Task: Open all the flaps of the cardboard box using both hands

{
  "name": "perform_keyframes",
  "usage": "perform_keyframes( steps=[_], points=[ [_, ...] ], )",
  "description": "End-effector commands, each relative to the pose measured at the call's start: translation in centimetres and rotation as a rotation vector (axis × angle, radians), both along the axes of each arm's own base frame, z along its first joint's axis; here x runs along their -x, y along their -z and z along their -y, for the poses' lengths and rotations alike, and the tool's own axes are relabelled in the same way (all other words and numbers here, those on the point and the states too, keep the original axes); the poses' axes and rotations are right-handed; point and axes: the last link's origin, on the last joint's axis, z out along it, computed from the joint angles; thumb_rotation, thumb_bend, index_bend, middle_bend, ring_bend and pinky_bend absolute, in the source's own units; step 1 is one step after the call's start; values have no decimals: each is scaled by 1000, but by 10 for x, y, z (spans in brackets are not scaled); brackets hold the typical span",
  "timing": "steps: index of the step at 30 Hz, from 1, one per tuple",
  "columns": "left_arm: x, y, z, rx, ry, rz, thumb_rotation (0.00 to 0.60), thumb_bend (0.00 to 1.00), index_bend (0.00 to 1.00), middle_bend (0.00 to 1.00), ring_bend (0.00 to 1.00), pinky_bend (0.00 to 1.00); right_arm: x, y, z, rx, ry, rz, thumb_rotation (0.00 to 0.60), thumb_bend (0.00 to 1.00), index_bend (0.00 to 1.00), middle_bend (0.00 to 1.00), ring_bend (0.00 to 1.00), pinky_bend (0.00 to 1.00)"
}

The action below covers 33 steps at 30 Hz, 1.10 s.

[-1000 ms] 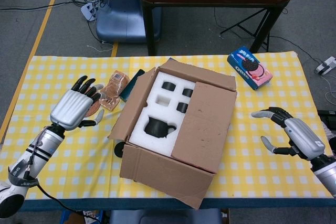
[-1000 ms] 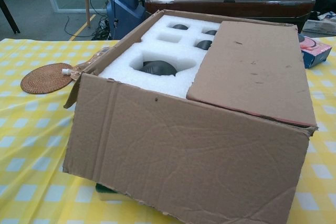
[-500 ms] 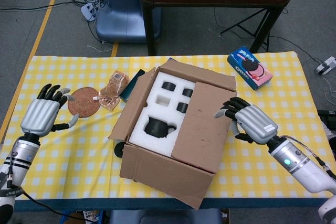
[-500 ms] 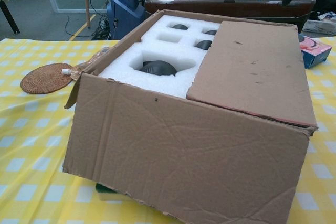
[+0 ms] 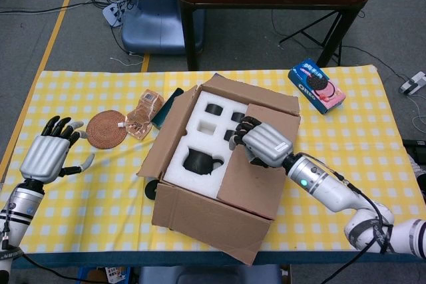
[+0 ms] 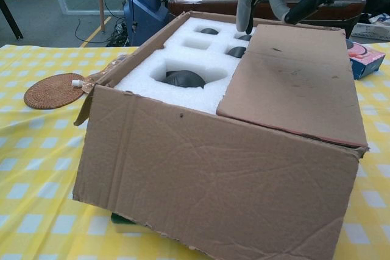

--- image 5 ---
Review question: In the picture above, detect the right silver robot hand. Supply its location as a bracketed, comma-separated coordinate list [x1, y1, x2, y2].
[228, 116, 294, 168]

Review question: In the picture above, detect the blue grey padded seat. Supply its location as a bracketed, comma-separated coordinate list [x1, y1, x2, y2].
[138, 263, 282, 284]

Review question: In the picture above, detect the dark teal oblong case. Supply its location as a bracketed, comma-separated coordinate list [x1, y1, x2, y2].
[151, 87, 184, 130]

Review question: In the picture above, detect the white power strip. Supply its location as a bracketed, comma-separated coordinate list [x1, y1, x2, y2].
[399, 71, 426, 95]
[102, 1, 129, 28]

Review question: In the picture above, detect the long black floor cable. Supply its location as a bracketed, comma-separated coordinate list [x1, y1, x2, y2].
[0, 0, 110, 15]

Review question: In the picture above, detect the blue grey machine pedestal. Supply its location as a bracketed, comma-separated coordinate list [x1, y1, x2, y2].
[121, 0, 206, 55]

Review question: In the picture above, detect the blue Oreo cookie box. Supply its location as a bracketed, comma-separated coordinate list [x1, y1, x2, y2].
[288, 58, 346, 115]

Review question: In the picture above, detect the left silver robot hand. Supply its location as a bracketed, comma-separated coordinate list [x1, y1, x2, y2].
[20, 116, 96, 184]

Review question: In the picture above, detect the black teapot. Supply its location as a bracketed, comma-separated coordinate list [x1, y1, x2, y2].
[182, 146, 225, 178]

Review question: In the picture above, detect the black round disc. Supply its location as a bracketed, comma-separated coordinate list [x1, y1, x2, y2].
[144, 180, 160, 201]

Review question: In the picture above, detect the red cardboard box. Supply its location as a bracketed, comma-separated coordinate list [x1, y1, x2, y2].
[136, 74, 302, 265]

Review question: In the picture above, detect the yellow checkered tablecloth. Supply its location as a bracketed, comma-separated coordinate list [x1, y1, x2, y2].
[0, 64, 417, 254]

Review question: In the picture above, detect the white foam insert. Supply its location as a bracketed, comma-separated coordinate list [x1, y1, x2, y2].
[162, 90, 249, 200]

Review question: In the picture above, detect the round woven rattan coaster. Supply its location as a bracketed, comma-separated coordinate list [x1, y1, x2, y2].
[85, 110, 128, 149]

